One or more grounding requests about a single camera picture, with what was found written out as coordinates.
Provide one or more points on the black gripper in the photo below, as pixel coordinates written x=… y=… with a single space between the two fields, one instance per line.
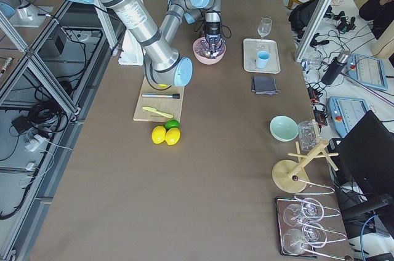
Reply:
x=213 y=30

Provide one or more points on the metal ice scoop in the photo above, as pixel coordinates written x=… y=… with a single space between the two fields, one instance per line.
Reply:
x=208 y=54

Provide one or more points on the pink bowl of ice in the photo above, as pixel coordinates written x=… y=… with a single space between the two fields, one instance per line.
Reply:
x=201 y=44

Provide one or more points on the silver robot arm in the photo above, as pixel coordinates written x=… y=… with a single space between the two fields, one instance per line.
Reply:
x=189 y=10
x=167 y=66

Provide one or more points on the light blue cup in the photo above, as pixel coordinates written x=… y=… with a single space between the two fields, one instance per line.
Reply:
x=262 y=59

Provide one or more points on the wooden cup tree stand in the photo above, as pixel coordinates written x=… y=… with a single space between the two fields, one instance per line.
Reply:
x=291 y=177

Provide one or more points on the cream serving tray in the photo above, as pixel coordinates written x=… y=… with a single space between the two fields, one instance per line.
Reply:
x=250 y=50

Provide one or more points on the clear wine glass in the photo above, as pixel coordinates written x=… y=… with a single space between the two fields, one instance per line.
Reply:
x=264 y=27

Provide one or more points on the steel muddler black tip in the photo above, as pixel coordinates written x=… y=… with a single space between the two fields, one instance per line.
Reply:
x=153 y=95

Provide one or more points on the grey folded cloth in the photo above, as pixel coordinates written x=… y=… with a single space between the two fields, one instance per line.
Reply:
x=264 y=85

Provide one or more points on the wooden cutting board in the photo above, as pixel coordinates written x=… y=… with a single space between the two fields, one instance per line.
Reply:
x=167 y=105

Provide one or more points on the yellow plastic knife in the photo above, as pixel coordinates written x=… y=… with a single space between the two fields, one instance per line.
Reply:
x=155 y=111

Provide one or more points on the green lime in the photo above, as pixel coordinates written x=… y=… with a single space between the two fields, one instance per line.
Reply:
x=171 y=124

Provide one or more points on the black backpack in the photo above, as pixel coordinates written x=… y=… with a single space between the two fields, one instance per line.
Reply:
x=301 y=15

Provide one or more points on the whole yellow lemon back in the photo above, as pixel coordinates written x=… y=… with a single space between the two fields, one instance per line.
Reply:
x=172 y=136

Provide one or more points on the whole yellow lemon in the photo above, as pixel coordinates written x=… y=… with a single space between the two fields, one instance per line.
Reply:
x=172 y=136
x=158 y=134

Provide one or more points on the whole yellow lemon front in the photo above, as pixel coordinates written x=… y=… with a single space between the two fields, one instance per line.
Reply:
x=158 y=134

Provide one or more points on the green ceramic bowl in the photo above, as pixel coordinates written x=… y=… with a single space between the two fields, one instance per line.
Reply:
x=283 y=128

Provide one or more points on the black insulated bottle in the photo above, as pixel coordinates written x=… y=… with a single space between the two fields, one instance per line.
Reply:
x=335 y=67

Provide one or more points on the glass mason jar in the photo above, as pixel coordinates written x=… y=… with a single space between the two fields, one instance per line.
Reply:
x=309 y=135

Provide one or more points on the lower teach pendant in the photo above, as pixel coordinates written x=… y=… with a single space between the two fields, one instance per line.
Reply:
x=346 y=112

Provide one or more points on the teach pendant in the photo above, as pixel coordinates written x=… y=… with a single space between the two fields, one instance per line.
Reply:
x=367 y=70
x=346 y=112

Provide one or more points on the upper teach pendant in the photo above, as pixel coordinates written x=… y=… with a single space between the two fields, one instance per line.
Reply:
x=367 y=70

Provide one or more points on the black laptop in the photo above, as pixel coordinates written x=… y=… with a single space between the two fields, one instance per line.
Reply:
x=367 y=153

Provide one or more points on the black tray with glasses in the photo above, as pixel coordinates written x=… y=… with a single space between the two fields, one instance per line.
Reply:
x=300 y=231

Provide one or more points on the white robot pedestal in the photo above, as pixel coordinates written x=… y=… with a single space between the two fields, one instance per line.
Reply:
x=130 y=48

